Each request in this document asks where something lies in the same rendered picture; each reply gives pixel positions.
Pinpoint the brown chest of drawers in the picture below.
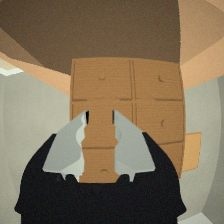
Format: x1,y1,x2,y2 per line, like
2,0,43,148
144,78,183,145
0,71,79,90
70,57,186,179

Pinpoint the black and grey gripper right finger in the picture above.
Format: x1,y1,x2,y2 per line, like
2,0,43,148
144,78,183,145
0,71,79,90
113,110,187,217

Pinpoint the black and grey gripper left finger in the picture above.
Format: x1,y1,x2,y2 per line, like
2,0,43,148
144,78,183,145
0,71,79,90
14,110,89,214

